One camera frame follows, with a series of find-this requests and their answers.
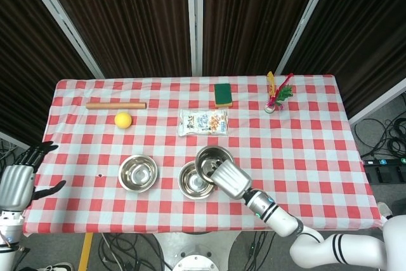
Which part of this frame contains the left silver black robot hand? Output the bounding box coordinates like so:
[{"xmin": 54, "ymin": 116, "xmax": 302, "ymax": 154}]
[{"xmin": 0, "ymin": 140, "xmax": 67, "ymax": 212}]

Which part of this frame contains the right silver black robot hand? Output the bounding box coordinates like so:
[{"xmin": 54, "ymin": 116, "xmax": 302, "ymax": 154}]
[{"xmin": 204, "ymin": 159, "xmax": 253, "ymax": 201}]

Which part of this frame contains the stainless steel bowl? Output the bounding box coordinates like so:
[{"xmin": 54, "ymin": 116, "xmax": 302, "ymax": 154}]
[
  {"xmin": 118, "ymin": 154, "xmax": 159, "ymax": 194},
  {"xmin": 194, "ymin": 145, "xmax": 236, "ymax": 185},
  {"xmin": 177, "ymin": 160, "xmax": 217, "ymax": 201}
]

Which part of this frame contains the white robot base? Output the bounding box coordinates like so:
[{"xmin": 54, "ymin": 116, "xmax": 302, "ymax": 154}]
[{"xmin": 151, "ymin": 231, "xmax": 245, "ymax": 271}]

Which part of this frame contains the red white checked tablecloth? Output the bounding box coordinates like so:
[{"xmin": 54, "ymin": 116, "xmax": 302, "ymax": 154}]
[{"xmin": 23, "ymin": 74, "xmax": 382, "ymax": 234}]

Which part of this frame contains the white snack bag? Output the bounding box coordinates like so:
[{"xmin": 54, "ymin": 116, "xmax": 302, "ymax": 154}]
[{"xmin": 176, "ymin": 109, "xmax": 230, "ymax": 137}]

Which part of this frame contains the green yellow sponge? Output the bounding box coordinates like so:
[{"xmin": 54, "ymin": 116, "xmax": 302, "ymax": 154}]
[{"xmin": 214, "ymin": 83, "xmax": 234, "ymax": 109}]

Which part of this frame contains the colourful feather shuttlecock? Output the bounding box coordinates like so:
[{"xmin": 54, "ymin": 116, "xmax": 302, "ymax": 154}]
[{"xmin": 264, "ymin": 70, "xmax": 294, "ymax": 114}]

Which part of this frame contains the black white sneaker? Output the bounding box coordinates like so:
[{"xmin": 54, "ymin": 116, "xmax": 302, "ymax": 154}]
[{"xmin": 46, "ymin": 262, "xmax": 73, "ymax": 271}]

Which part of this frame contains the yellow ball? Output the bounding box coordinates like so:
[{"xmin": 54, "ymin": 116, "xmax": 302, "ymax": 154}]
[{"xmin": 114, "ymin": 112, "xmax": 133, "ymax": 130}]

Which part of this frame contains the wooden rolling pin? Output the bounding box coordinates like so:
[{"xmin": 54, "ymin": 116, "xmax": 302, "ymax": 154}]
[{"xmin": 86, "ymin": 102, "xmax": 148, "ymax": 110}]

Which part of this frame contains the black power strip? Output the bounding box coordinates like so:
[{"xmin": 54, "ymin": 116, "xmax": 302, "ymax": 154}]
[{"xmin": 361, "ymin": 156, "xmax": 406, "ymax": 168}]

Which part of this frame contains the black floor cable bundle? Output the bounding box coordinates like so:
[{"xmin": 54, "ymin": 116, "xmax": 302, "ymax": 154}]
[
  {"xmin": 97, "ymin": 232, "xmax": 166, "ymax": 271},
  {"xmin": 353, "ymin": 117, "xmax": 406, "ymax": 158}
]

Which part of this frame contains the white partition post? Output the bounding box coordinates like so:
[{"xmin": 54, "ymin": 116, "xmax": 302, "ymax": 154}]
[
  {"xmin": 185, "ymin": 0, "xmax": 204, "ymax": 77},
  {"xmin": 274, "ymin": 0, "xmax": 337, "ymax": 76},
  {"xmin": 18, "ymin": 0, "xmax": 106, "ymax": 79}
]

